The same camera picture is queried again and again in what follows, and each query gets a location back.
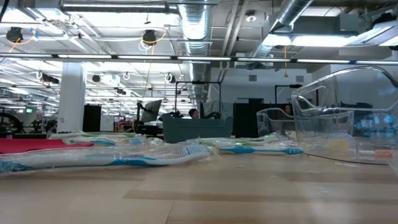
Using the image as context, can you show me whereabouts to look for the orange toothbrush yellow bristles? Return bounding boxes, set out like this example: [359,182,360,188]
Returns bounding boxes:
[326,138,394,157]

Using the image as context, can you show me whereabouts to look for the teal plastic bin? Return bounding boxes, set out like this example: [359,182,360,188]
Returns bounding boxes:
[161,113,234,144]

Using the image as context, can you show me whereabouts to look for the wrapped green toothbrush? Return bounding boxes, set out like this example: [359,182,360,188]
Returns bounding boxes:
[198,136,280,147]
[49,131,137,139]

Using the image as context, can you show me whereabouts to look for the grey tilted monitor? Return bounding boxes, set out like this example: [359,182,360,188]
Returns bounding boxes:
[136,99,163,124]

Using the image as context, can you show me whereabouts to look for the black partition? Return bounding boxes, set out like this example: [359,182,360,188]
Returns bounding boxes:
[233,98,292,138]

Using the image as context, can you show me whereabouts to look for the long ceiling light strip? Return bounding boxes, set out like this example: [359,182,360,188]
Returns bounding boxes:
[0,53,398,65]

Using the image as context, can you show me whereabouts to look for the clear plastic bin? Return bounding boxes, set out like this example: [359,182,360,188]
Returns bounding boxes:
[290,65,398,166]
[256,107,295,138]

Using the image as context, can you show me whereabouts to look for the black cabinet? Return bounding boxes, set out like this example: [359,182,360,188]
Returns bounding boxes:
[82,103,102,133]

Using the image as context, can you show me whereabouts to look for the white pillar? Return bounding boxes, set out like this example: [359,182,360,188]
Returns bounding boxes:
[57,62,87,134]

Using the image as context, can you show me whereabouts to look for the red plastic bin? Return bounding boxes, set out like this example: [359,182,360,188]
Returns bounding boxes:
[0,138,95,156]

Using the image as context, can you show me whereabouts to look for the black station frame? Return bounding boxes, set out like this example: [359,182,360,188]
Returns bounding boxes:
[274,84,304,105]
[174,80,223,121]

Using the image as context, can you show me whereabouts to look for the silver ventilation duct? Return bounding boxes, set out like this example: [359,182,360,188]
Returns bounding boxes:
[177,0,216,105]
[248,0,314,60]

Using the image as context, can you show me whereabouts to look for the black ceiling cable reel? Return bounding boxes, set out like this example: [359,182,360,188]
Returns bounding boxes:
[138,28,169,47]
[5,26,35,52]

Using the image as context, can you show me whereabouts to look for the yellow hanging cord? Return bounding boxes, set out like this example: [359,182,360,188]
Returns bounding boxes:
[282,45,289,78]

